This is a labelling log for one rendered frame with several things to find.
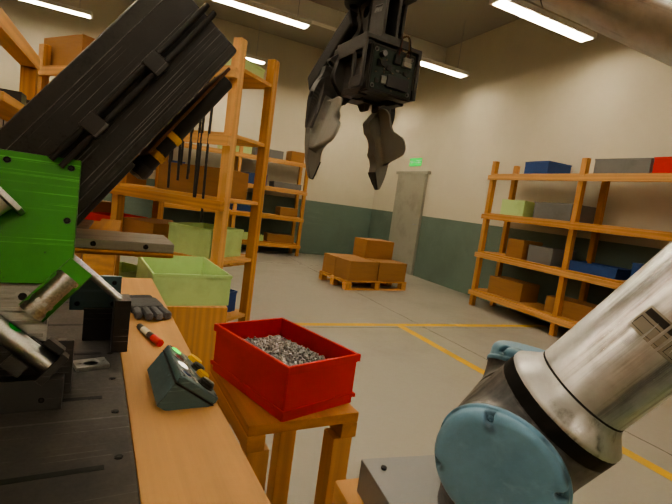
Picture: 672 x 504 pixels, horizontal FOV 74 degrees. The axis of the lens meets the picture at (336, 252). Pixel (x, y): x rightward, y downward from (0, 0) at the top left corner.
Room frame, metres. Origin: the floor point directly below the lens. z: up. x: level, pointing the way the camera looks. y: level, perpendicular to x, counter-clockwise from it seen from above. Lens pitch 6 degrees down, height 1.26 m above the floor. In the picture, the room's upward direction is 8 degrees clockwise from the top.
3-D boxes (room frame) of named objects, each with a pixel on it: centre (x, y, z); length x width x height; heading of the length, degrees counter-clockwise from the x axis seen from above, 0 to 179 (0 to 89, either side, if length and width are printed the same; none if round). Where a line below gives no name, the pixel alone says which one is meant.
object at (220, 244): (3.85, 1.80, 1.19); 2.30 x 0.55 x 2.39; 66
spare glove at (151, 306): (1.17, 0.50, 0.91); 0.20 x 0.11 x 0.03; 37
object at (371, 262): (7.22, -0.49, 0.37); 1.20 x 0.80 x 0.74; 124
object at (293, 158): (9.23, 2.32, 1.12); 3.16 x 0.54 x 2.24; 116
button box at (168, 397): (0.75, 0.24, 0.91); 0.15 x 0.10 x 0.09; 29
